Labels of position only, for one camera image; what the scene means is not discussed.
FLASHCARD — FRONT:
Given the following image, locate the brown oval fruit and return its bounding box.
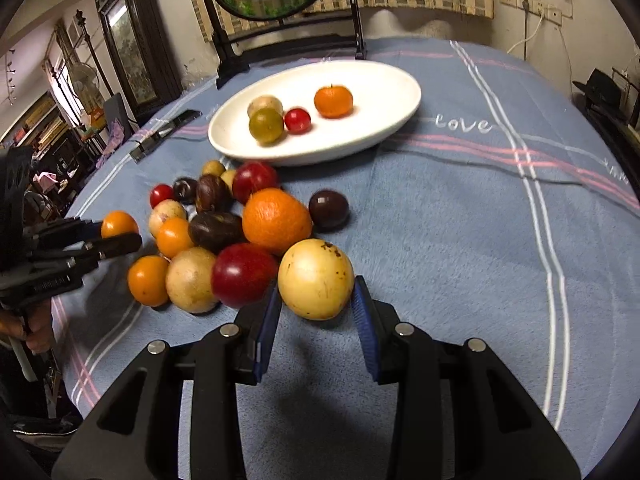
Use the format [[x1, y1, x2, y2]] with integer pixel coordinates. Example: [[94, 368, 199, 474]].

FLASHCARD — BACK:
[[195, 174, 232, 214]]

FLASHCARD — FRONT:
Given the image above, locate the oval dark purple fruit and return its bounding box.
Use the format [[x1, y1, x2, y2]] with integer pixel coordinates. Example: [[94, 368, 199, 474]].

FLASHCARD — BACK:
[[188, 211, 246, 255]]

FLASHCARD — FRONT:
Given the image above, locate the black hat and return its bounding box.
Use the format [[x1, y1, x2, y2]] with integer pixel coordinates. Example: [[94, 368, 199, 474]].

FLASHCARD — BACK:
[[572, 69, 626, 108]]

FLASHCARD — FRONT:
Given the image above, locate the pale pepino melon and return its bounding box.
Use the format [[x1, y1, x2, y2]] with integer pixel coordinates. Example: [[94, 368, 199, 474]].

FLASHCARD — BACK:
[[148, 199, 188, 238], [247, 95, 284, 120]]

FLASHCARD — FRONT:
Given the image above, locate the black smartphone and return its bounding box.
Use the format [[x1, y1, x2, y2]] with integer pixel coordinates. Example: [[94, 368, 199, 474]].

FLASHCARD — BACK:
[[129, 109, 202, 162]]

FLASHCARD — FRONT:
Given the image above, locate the large yellow passion fruit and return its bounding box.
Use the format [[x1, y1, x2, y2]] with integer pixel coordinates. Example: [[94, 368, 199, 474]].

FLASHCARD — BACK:
[[278, 238, 355, 321]]

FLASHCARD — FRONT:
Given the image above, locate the round dark purple passion fruit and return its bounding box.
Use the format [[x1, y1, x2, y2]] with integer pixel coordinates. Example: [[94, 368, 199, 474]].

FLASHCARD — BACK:
[[308, 189, 350, 232]]

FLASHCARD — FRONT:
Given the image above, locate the white power cable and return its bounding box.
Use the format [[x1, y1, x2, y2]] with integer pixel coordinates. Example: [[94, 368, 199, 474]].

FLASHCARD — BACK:
[[507, 10, 546, 56]]

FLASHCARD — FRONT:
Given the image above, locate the dark wooden framed picture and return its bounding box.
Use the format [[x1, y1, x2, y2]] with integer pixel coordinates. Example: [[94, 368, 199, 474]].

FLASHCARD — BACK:
[[94, 0, 183, 121]]

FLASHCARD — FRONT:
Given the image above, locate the large orange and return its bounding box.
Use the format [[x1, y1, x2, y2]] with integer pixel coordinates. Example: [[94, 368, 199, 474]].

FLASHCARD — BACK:
[[242, 188, 313, 257]]

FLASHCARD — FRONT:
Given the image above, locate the red plum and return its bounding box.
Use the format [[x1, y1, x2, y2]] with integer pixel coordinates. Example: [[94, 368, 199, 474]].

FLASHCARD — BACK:
[[231, 161, 280, 205], [211, 243, 279, 309]]

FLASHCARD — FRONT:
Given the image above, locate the green tomato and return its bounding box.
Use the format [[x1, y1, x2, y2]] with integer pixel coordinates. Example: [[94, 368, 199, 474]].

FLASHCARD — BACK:
[[249, 108, 286, 145]]

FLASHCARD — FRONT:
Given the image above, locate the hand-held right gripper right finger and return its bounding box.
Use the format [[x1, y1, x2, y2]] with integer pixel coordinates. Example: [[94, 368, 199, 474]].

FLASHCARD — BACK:
[[351, 275, 583, 480]]

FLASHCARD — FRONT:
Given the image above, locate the purple cloth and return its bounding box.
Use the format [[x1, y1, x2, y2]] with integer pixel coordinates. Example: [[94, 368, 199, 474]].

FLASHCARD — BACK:
[[97, 120, 132, 168]]

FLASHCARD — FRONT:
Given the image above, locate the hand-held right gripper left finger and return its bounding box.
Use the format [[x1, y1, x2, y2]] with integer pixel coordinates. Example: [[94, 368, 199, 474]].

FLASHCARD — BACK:
[[51, 284, 284, 480]]

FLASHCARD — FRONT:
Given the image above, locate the beige round fruit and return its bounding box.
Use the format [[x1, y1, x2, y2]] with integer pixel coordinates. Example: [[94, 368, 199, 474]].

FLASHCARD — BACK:
[[165, 247, 221, 314]]

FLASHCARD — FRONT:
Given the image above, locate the small dark purple fruit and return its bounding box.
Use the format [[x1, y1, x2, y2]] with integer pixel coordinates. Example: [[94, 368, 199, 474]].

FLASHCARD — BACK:
[[173, 177, 199, 205]]

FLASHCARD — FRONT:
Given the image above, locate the red cherry tomato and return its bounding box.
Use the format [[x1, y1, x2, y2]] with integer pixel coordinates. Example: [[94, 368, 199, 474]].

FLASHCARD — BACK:
[[150, 184, 175, 209], [284, 108, 312, 135]]

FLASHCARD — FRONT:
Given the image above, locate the black chair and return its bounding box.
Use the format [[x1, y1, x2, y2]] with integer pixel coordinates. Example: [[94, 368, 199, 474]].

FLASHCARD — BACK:
[[102, 92, 136, 136]]

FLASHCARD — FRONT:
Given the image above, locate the blue striped tablecloth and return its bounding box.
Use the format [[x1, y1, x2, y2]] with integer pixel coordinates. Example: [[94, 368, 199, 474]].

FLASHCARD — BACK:
[[52, 37, 640, 480]]

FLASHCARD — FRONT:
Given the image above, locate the white oval plate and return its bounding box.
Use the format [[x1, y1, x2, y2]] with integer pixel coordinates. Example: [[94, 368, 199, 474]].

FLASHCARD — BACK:
[[207, 60, 422, 167]]

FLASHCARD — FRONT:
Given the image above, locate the tangerine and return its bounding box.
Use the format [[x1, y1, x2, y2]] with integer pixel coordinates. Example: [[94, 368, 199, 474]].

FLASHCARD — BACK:
[[127, 255, 171, 308], [314, 84, 354, 119], [156, 217, 196, 260], [101, 211, 140, 239]]

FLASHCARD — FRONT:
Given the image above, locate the person's left hand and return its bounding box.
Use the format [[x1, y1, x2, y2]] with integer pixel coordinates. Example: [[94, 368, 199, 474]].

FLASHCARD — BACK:
[[0, 300, 55, 356]]

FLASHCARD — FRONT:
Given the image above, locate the standing fan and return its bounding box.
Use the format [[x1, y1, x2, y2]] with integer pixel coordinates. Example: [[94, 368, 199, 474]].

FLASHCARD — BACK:
[[67, 62, 98, 126]]

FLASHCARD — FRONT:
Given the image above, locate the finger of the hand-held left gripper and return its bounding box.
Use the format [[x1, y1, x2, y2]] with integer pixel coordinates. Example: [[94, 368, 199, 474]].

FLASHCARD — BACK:
[[22, 217, 106, 251], [30, 232, 143, 275]]

